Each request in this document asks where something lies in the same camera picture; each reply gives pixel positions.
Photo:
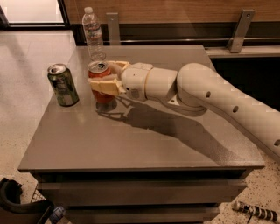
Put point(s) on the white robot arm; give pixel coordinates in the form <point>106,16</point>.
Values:
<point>192,90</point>

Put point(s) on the clear plastic water bottle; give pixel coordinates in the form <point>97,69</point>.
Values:
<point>93,34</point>

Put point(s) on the grey drawer cabinet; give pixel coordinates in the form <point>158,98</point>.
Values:
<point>140,163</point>

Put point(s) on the left metal wall bracket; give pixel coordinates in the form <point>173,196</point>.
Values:
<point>113,28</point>

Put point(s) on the red coke can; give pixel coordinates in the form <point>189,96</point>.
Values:
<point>99,69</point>

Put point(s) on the blue cylindrical object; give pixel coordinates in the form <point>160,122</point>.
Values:
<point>57,214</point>

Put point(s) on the black white striped stick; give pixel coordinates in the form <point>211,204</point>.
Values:
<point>260,213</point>

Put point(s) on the green soda can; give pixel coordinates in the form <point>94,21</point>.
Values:
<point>62,84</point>

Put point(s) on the right metal wall bracket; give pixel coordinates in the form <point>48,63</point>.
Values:
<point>235,44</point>

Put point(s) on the metal wall bracket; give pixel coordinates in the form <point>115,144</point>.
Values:
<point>235,44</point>
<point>113,28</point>

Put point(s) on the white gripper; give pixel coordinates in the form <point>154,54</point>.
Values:
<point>135,80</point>

